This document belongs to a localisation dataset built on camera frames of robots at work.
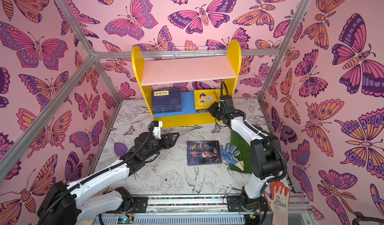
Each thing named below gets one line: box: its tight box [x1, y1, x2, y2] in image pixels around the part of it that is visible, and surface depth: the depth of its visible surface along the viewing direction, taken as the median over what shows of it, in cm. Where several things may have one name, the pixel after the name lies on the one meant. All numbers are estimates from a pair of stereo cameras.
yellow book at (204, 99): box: [194, 89, 221, 111], surface depth 97 cm
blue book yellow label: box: [152, 102, 183, 114], surface depth 94 cm
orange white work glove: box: [263, 181, 290, 225], surface depth 73 cm
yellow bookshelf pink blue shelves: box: [131, 39, 242, 128], surface depth 94 cm
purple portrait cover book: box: [187, 140, 223, 167], surface depth 92 cm
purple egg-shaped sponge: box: [114, 142, 128, 157], surface depth 97 cm
